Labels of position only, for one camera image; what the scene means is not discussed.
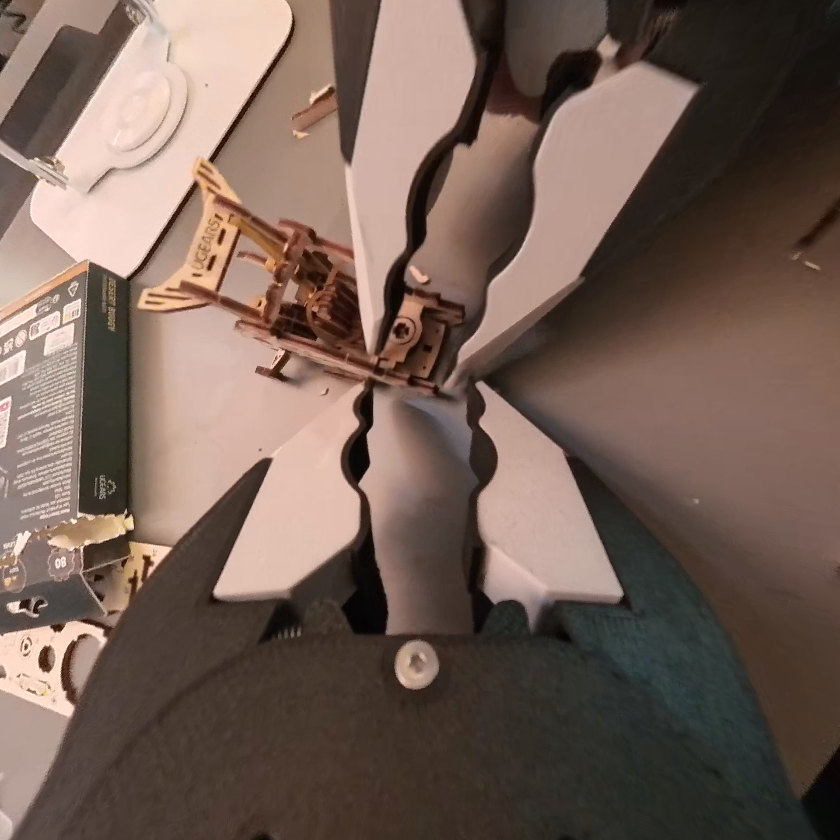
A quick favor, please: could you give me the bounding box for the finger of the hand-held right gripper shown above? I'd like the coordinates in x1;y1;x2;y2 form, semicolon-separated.
450;62;703;396
330;0;508;350

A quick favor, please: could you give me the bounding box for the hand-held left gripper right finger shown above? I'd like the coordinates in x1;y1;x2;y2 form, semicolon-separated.
461;382;626;632

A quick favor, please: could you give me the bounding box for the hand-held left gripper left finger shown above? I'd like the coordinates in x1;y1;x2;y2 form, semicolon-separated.
212;385;389;634

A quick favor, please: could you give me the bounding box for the wooden model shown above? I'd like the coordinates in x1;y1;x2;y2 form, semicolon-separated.
137;157;468;396

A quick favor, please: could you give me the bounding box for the wood scrap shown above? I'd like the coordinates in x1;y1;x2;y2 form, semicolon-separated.
290;84;340;140

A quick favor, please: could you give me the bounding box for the dark cardboard kit box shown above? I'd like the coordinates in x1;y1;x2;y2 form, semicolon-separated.
0;260;137;634

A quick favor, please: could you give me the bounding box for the clear plastic stand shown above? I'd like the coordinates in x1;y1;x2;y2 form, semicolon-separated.
0;0;193;193

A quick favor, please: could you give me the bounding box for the laser-cut plywood sheet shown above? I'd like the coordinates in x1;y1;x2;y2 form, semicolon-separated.
0;541;173;718

